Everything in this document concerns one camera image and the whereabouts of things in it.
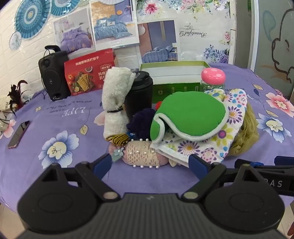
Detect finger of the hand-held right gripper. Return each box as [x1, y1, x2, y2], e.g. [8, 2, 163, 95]
[275, 156, 294, 166]
[235, 158, 294, 176]

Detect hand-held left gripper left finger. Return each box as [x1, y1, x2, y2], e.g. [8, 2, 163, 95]
[39, 154, 121, 201]

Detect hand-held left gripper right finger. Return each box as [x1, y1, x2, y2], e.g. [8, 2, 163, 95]
[182, 154, 259, 200]

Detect yellow black shoelaces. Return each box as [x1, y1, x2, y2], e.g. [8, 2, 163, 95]
[106, 132, 138, 146]

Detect olive bath loofah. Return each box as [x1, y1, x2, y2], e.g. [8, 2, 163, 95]
[228, 102, 259, 156]

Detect pink lace pearl fabric roll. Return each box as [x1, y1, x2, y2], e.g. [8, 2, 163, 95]
[110, 138, 182, 169]

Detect green padded oven mitt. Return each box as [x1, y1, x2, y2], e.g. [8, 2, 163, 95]
[150, 91, 230, 145]

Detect floral print oven mitt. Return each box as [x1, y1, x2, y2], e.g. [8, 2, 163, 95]
[156, 88, 248, 166]

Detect white fluffy towel roll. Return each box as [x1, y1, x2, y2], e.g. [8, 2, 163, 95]
[102, 67, 136, 138]

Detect green cardboard box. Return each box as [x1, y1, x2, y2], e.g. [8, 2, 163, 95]
[139, 61, 212, 104]

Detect purple floral tablecloth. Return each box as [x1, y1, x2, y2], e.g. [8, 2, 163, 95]
[0, 62, 294, 212]

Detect purple knitted hat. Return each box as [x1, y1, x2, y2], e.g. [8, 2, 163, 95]
[126, 108, 157, 139]

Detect black lidded cup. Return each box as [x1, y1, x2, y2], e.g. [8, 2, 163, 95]
[124, 71, 154, 122]

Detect clear bottle with pink lid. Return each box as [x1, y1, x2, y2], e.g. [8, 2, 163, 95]
[200, 68, 226, 93]

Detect dark smartphone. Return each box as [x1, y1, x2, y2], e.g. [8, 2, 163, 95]
[8, 121, 31, 149]

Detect red cracker box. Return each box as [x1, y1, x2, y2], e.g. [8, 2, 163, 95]
[64, 48, 116, 96]

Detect black speaker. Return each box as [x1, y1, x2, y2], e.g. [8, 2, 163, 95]
[38, 49, 71, 101]

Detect dark feather decoration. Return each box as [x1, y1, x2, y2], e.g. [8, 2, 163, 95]
[7, 80, 29, 111]

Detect cartoon printed panel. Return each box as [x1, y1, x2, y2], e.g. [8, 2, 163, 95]
[250, 0, 294, 97]

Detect plaid bedding poster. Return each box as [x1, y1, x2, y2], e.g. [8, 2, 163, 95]
[137, 19, 181, 63]

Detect purple bedding poster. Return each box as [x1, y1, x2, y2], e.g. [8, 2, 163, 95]
[53, 8, 96, 54]

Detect white floral poster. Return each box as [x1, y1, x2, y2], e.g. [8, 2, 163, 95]
[135, 0, 237, 63]

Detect small pale paper fan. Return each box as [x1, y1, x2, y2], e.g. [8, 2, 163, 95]
[9, 31, 22, 50]

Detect large blue paper fan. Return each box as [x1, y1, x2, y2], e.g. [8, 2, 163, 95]
[14, 0, 51, 40]

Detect black speaker cable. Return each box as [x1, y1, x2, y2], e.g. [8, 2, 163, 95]
[41, 45, 61, 100]

